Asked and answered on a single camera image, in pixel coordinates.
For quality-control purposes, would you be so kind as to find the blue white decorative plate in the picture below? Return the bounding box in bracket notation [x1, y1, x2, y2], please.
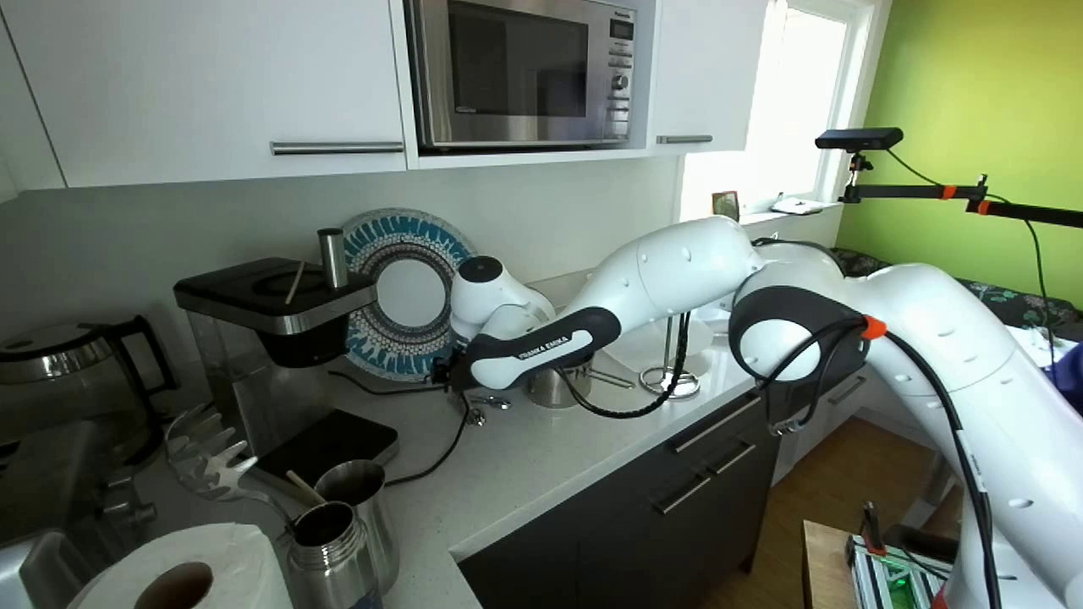
[336, 206, 476, 387]

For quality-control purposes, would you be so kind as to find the steel towel holder stand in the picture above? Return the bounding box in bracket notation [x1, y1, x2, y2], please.
[636, 313, 706, 404]

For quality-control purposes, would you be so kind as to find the black steel coffee maker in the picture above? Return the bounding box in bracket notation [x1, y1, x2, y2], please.
[172, 226, 382, 460]

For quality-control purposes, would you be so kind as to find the steel tumbler cup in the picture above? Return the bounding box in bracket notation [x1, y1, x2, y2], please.
[311, 456, 401, 596]
[276, 498, 377, 609]

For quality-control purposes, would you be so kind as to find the dark patterned couch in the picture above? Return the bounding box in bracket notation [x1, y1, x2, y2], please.
[831, 248, 1083, 346]

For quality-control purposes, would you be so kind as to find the clear glass juicer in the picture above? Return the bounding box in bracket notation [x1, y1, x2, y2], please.
[162, 404, 266, 501]

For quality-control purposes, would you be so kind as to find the wide white cabinet door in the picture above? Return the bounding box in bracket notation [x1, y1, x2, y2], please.
[3, 0, 410, 190]

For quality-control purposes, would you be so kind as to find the black power cord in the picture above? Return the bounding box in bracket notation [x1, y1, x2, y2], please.
[324, 370, 474, 492]

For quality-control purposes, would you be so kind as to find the blue cloth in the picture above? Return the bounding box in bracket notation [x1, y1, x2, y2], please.
[1044, 340, 1083, 416]

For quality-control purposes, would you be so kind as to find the stainless steel microwave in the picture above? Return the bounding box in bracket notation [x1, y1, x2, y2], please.
[401, 0, 660, 156]

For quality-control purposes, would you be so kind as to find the white base cabinet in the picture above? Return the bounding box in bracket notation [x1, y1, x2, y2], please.
[770, 358, 895, 487]

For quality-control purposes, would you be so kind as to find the glass kettle black handle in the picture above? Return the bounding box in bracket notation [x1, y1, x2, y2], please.
[0, 313, 181, 473]

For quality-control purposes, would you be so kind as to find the small picture frame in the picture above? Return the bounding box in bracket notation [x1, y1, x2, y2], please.
[712, 187, 743, 226]

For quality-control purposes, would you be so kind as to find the black camera on stand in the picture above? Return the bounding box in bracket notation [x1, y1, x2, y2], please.
[813, 124, 907, 156]

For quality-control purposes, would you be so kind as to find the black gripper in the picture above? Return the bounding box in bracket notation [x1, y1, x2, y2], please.
[435, 342, 514, 431]

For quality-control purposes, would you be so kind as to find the white paper towel roll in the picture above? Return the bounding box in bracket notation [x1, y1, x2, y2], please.
[67, 522, 293, 609]

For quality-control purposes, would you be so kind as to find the narrow white cabinet door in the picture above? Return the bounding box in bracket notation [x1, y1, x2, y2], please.
[650, 0, 770, 156]

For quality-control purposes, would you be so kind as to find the white object on sill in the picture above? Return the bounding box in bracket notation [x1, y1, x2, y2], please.
[770, 192, 831, 219]

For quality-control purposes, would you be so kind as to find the steel drawer handle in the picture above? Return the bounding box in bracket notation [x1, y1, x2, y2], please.
[669, 392, 767, 460]
[653, 440, 761, 522]
[823, 371, 873, 411]

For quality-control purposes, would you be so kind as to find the long steel cabinet handle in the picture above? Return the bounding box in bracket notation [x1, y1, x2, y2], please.
[266, 138, 410, 159]

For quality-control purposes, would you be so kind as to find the small steel pot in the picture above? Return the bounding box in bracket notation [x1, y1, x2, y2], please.
[523, 358, 593, 411]

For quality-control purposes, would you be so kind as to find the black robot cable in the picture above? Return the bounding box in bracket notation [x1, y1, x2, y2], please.
[555, 307, 1009, 609]

